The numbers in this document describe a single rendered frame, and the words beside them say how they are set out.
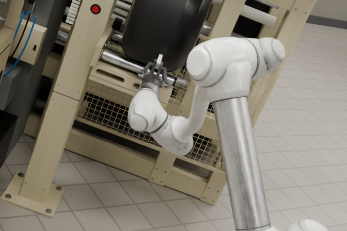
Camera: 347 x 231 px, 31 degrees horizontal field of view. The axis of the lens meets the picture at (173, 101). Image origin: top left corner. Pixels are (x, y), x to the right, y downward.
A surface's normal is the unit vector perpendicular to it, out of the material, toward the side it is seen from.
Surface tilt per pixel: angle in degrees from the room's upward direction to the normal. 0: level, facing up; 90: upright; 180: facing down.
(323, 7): 90
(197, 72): 86
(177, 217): 0
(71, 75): 90
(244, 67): 53
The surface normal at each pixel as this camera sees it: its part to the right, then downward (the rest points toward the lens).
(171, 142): -0.25, 0.67
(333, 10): 0.54, 0.54
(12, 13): -0.07, 0.40
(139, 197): 0.36, -0.85
